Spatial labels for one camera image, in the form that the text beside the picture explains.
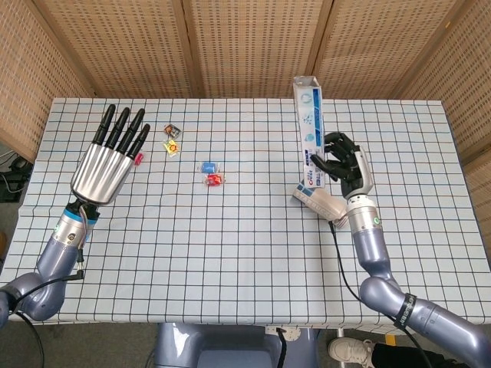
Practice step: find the beige blue tumbler bottle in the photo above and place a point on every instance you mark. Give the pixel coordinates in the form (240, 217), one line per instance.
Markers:
(326, 205)

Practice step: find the yellow candy packet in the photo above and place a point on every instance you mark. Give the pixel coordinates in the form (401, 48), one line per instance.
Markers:
(171, 147)

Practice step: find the woven wooden folding screen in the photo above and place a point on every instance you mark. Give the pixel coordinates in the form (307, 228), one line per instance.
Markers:
(253, 46)

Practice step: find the white black checkered tablecloth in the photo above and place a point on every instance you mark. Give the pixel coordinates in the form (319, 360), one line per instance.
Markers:
(230, 249)

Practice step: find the blue white toothpaste box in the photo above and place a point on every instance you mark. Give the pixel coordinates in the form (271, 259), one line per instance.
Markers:
(310, 122)

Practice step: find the dark candy packet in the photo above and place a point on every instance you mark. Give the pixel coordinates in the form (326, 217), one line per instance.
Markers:
(172, 130)

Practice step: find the white power strip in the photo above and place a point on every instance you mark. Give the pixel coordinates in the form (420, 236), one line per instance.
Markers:
(293, 333)

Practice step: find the blue candy packet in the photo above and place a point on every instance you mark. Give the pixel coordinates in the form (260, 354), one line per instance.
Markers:
(209, 167)

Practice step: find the white sneaker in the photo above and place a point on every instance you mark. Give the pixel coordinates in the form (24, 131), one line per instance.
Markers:
(351, 350)

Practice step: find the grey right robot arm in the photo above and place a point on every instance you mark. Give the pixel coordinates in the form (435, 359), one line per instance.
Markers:
(376, 260)

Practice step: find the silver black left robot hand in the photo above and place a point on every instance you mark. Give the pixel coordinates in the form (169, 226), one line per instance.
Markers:
(99, 172)

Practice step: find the pink candy packet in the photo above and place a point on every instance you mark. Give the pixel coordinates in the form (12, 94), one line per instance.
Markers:
(139, 158)

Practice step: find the black trouser leg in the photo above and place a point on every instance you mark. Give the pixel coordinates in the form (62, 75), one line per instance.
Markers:
(395, 356)

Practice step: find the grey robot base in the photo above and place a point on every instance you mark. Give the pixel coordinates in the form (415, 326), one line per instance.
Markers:
(230, 347)

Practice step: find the red candy packet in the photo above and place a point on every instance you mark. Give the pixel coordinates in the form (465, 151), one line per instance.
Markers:
(213, 179)

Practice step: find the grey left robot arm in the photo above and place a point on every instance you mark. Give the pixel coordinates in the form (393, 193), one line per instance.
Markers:
(53, 260)

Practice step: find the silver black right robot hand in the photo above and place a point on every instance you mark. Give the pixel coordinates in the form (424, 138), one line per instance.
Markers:
(356, 172)

